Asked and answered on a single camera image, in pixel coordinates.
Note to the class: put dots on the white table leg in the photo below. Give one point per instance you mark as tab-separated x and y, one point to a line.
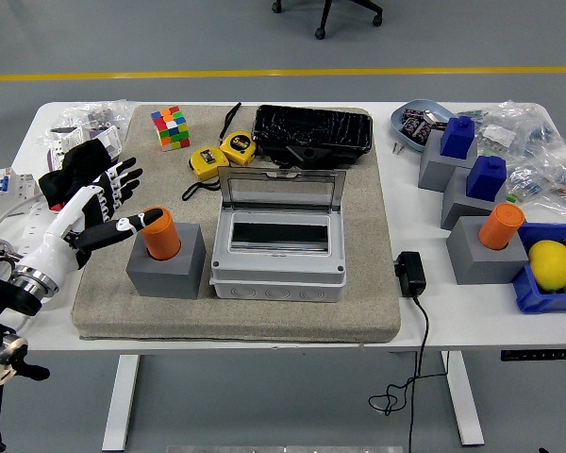
464	401
120	401

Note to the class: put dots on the blue-grey bowl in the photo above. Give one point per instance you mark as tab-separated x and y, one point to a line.
398	125

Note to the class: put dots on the grey box with clear lid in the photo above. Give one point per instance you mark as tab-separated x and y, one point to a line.
278	278

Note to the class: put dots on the small metal clips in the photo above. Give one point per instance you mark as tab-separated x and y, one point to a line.
397	148

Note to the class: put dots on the blue block battery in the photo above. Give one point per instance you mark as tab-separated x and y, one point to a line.
486	179
457	137

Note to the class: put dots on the large colourful puzzle cube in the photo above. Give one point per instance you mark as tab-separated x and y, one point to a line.
170	129

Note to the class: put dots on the clear bags with white box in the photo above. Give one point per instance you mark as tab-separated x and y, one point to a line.
75	115

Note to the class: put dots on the orange cylinder battery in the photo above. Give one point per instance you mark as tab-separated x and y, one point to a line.
162	240
500	226

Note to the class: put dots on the black office chair base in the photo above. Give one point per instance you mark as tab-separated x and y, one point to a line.
325	14

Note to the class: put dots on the grey-brown mat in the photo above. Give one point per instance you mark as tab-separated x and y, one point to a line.
264	321

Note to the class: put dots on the black table control panel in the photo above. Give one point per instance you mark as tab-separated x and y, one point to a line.
537	355

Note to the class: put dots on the yellow lemon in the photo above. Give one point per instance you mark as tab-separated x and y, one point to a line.
549	264

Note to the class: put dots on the yellow tape measure with print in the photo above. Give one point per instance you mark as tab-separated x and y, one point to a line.
238	146

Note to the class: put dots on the blue plastic bin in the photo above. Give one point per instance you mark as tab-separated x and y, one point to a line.
530	297

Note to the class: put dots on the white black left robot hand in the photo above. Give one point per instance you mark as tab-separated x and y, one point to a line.
52	236

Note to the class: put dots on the small yellow tape measure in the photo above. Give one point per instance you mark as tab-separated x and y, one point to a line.
207	160

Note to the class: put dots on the black metal bracket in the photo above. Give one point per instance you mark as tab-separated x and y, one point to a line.
306	153

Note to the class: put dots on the grey block with square hole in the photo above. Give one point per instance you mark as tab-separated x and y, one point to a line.
457	203
434	170

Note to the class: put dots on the grey block with round hole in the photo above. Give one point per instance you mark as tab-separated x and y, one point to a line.
170	280
481	264

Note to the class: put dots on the dark printed packet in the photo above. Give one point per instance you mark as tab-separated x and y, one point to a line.
415	128

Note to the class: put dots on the black cloth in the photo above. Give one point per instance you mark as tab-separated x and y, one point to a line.
75	165

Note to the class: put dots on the white power strip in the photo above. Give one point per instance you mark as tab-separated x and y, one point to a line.
35	231

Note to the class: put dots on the small green connector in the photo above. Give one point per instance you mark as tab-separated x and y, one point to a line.
512	197

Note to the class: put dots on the clear bag of parts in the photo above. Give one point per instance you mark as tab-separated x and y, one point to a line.
552	181
519	127

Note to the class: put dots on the black plastic tray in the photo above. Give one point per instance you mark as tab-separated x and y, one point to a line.
311	125

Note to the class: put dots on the white circuit breaker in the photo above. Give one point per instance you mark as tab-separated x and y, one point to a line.
0	186

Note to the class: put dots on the silver brown packet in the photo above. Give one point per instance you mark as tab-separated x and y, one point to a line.
434	119

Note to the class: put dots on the black power adapter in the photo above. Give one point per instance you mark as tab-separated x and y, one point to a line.
411	273

